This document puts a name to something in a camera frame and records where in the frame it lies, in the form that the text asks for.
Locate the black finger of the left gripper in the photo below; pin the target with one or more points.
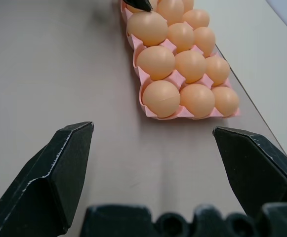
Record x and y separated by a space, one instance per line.
140 4

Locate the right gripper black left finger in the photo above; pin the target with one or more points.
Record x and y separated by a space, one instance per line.
47 177

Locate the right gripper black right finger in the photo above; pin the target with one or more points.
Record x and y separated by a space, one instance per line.
254 170

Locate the pink egg tray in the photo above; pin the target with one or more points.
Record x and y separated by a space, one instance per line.
143 74

